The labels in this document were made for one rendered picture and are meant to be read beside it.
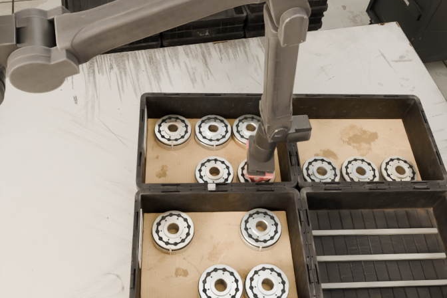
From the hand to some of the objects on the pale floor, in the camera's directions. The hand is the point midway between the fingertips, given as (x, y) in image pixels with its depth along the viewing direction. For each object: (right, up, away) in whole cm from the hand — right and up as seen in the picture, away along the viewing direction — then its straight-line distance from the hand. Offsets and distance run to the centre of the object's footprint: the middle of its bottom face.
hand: (255, 171), depth 128 cm
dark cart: (+108, +60, +160) cm, 202 cm away
